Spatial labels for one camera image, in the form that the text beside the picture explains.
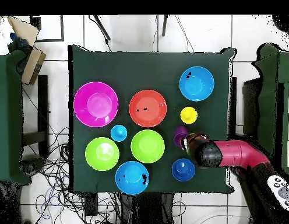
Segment light blue cup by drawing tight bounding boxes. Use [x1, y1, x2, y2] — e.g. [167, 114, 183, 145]
[110, 124, 128, 142]

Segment purple cup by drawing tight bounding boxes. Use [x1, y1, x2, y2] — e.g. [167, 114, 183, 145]
[173, 125, 189, 148]

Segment dark green table cloth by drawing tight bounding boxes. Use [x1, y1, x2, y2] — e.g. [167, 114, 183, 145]
[68, 44, 236, 194]

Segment light blue bowl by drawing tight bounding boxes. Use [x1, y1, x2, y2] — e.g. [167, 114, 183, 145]
[178, 66, 215, 102]
[115, 160, 150, 196]

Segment yellow cup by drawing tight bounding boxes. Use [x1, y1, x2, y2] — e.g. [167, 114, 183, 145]
[179, 106, 198, 125]

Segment tangled floor cables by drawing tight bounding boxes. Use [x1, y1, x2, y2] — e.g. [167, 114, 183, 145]
[20, 127, 122, 224]

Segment green cloth side table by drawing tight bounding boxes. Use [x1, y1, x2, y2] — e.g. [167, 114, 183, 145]
[251, 43, 289, 173]
[0, 50, 31, 186]

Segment brown cardboard sheet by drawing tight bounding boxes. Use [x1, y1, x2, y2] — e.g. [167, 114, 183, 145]
[6, 16, 40, 47]

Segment green bowl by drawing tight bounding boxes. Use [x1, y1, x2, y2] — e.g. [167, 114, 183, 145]
[84, 136, 120, 172]
[130, 129, 165, 164]

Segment brown cardboard box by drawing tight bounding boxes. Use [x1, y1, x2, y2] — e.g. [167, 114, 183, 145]
[20, 46, 47, 85]

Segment pink bowl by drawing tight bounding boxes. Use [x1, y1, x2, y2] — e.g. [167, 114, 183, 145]
[73, 81, 119, 128]

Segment black pedestal leg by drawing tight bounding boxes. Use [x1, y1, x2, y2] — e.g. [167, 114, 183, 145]
[19, 157, 46, 176]

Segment small dark blue bowl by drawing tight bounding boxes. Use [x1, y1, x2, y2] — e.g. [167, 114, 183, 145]
[171, 157, 196, 182]

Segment black tripod leg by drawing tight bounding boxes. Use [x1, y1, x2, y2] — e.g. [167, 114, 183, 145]
[161, 15, 169, 37]
[88, 15, 112, 52]

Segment orange bowl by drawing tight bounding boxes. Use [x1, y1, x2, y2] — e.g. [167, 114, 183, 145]
[128, 89, 168, 128]

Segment black metal stand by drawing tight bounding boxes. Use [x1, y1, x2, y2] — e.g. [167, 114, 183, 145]
[228, 76, 262, 141]
[22, 75, 50, 159]

